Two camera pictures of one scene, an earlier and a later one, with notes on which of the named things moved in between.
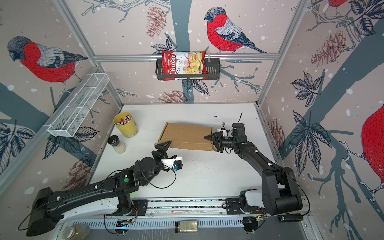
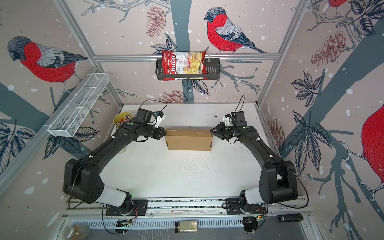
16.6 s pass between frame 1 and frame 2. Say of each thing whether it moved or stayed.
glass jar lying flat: stayed
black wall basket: stayed
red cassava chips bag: stayed
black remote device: stayed
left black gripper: moved
